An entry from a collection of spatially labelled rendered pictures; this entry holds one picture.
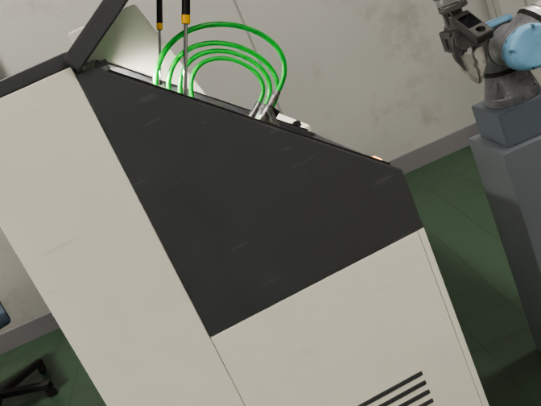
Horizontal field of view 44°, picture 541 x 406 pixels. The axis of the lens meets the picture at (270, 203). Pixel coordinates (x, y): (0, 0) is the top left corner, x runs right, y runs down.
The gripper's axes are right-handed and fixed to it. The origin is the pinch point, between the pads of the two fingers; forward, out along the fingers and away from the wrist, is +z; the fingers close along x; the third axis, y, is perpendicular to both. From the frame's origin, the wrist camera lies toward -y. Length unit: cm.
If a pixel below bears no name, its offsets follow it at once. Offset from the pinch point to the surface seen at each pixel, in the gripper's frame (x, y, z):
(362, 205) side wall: 43.3, -14.3, 11.9
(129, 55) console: 79, 54, -38
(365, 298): 51, -15, 34
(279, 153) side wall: 57, -15, -8
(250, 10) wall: 9, 240, -27
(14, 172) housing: 109, -18, -29
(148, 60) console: 74, 54, -35
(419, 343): 43, -14, 53
